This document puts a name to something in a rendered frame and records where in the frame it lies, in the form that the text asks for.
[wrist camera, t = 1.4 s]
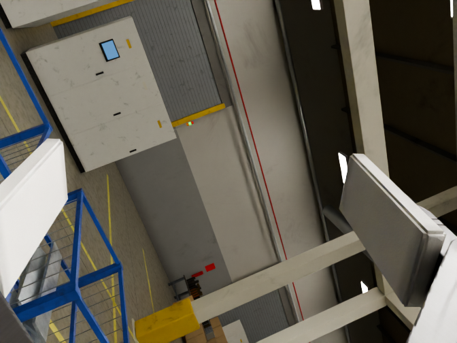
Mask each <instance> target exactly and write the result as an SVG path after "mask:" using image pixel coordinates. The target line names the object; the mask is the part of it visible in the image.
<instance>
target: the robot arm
mask: <svg viewBox="0 0 457 343"><path fill-rule="evenodd" d="M67 200H68V197H67V181H66V173H65V157H64V148H63V142H62V141H60V139H47V140H46V141H45V142H44V143H43V144H42V145H41V146H39V147H38V148H37V149H36V150H35V151H34V152H33V153H32V154H31V155H30V156H29V157H28V158H27V159H26V160H25V161H24V162H23V163H22V164H21V165H20V166H19V167H18V168H17V169H15V170H14V171H13V172H12V173H11V174H10V175H9V176H8V177H7V178H6V179H5V180H4V181H3V182H2V183H1V184H0V343H34V341H33V339H32V338H31V336H30V335H29V333H28V332H27V330H26V329H25V328H24V326H23V324H22V323H21V322H20V320H19V318H18V317H17V316H16V314H15V312H14V311H13V310H12V308H11V306H10V305H9V304H8V302H7V300H6V299H5V298H6V297H7V295H8V293H9V292H10V290H11V289H12V287H13V286H14V284H15V282H16V281H17V279H18V277H19V276H20V274H21V273H22V271H23V269H24V268H25V266H26V265H27V263H28V262H29V260H30V258H31V257H32V255H33V253H34V252H35V250H36V249H37V247H38V246H39V244H40V242H41V241H42V240H43V238H44V236H45V234H46V233H47V231H48V230H49V228H50V226H51V225H52V223H53V222H54V220H55V218H56V217H57V216H58V213H59V212H60V211H61V209H62V207H63V206H64V205H65V202H66V201H67ZM339 209H340V211H341V213H342V214H343V215H344V217H345V219H346V220H347V222H348V223H349V224H350V226H351V228H352V229H353V230H354V232H355V234H356V235H357V236H358V238H359V240H360V241H361V242H362V244H363V246H364V247H365V248H366V250H367V252H368V253H369V254H370V256H371V258H372V260H373V261H374V262H375V264H376V266H377V267H378V268H379V270H380V272H381V273H382V274H383V276H384V278H385V279H386V280H387V282H388V284H389V285H390V286H391V288H392V290H393V291H394V292H395V294H396V296H397V297H398V298H399V300H400V301H401V303H402V304H403V305H404V306H405V307H421V309H420V312H419V314H418V316H417V319H416V321H415V323H414V325H413V327H412V329H411V332H410V334H409V337H408V339H407V341H406V343H457V237H456V236H455V235H454V234H453V233H452V232H451V231H450V230H449V229H448V228H447V227H446V226H444V225H443V223H442V222H441V221H440V220H437V218H436V217H435V216H434V215H433V214H432V213H431V212H429V211H428V210H426V209H424V208H422V207H421V206H417V205H416V204H415V203H414V202H413V201H412V200H411V199H410V198H409V197H408V196H407V195H406V194H404V192H402V190H401V189H400V188H399V187H398V186H397V185H396V184H395V183H393V181H391V179H389V178H388V177H387V176H386V175H385V174H384V173H383V172H382V171H381V170H380V169H379V168H378V167H377V166H376V165H375V164H374V163H372V162H371V161H370V160H369V159H368V158H367V157H366V156H365V155H364V154H354V153H353V154H352V155H351V156H350V158H349V162H348V168H347V172H346V176H345V182H344V185H343V192H342V196H341V202H340V205H339ZM428 290H429V291H428ZM427 292H428V294H427ZM426 294H427V295H426Z"/></svg>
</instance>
